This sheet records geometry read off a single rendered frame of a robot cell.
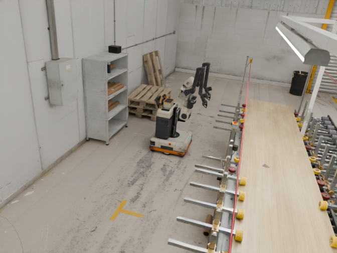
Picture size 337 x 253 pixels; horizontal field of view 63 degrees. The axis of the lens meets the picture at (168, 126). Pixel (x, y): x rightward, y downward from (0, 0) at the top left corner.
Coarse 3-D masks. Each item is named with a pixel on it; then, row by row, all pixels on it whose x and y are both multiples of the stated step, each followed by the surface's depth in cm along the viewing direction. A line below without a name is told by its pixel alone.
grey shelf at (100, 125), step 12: (84, 60) 459; (96, 60) 453; (108, 60) 457; (120, 60) 537; (84, 72) 468; (96, 72) 461; (120, 72) 510; (84, 84) 480; (96, 84) 470; (84, 96) 486; (96, 96) 479; (108, 96) 491; (120, 96) 568; (96, 108) 489; (120, 108) 545; (96, 120) 499; (108, 120) 581; (120, 120) 585; (96, 132) 509; (108, 132) 532; (108, 144) 515
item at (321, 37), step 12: (288, 24) 249; (300, 24) 185; (336, 24) 340; (312, 36) 142; (324, 36) 118; (336, 36) 116; (324, 48) 115; (336, 48) 99; (312, 96) 380; (300, 132) 407
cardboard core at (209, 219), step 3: (207, 216) 354; (210, 216) 352; (207, 219) 348; (210, 219) 348; (207, 222) 342; (210, 222) 343; (204, 228) 335; (204, 231) 330; (207, 231) 329; (204, 234) 333; (207, 234) 333
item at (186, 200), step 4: (184, 200) 245; (188, 200) 244; (192, 200) 243; (196, 200) 244; (196, 204) 243; (200, 204) 242; (204, 204) 240; (208, 204) 240; (212, 204) 240; (212, 208) 240; (224, 208) 237; (228, 208) 237; (232, 208) 238; (228, 212) 237; (232, 212) 235; (236, 212) 234
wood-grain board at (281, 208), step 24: (264, 120) 441; (288, 120) 448; (264, 144) 366; (288, 144) 371; (240, 168) 308; (264, 168) 311; (288, 168) 315; (264, 192) 271; (288, 192) 274; (312, 192) 277; (264, 216) 240; (288, 216) 242; (312, 216) 245; (264, 240) 216; (288, 240) 217; (312, 240) 219
